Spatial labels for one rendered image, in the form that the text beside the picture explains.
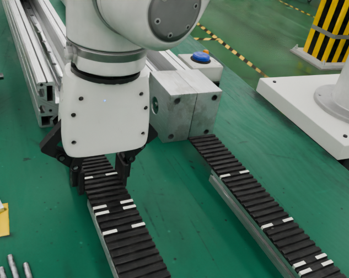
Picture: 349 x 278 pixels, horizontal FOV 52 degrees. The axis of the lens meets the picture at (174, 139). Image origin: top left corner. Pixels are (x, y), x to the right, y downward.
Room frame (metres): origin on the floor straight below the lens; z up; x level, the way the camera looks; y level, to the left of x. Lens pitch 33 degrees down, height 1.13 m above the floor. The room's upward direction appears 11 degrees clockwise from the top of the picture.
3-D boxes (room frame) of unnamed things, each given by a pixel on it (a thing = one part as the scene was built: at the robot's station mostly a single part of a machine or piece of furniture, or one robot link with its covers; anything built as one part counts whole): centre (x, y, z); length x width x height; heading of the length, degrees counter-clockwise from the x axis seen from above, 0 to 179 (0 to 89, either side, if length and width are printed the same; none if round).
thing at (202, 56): (0.79, -0.03, 0.84); 0.04 x 0.04 x 0.02
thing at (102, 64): (0.36, 0.09, 0.99); 0.09 x 0.08 x 0.03; 122
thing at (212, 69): (0.79, -0.02, 0.81); 0.10 x 0.08 x 0.06; 121
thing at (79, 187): (0.34, 0.12, 0.83); 0.03 x 0.03 x 0.07; 32
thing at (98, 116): (0.36, 0.09, 0.93); 0.10 x 0.07 x 0.11; 122
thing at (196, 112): (0.59, -0.01, 0.83); 0.12 x 0.09 x 0.10; 121
